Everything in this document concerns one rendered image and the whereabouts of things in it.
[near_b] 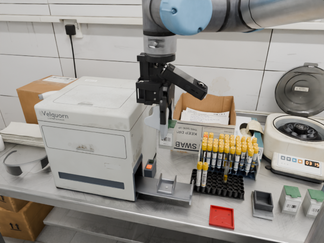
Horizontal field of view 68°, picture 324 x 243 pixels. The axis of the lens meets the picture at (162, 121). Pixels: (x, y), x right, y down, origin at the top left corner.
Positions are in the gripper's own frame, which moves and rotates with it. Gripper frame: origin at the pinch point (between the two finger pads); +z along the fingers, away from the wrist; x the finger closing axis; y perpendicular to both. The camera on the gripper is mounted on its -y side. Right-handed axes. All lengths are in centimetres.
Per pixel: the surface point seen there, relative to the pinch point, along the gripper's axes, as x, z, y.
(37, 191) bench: 8.0, 24.6, 41.4
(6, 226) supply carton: -21, 100, 111
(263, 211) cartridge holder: -0.2, 23.3, -28.5
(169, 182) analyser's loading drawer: -2.4, 20.6, -0.3
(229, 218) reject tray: 3.6, 24.5, -19.1
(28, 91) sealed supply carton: -29, 7, 71
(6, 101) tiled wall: -57, 29, 118
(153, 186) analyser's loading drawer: 0.7, 20.7, 4.4
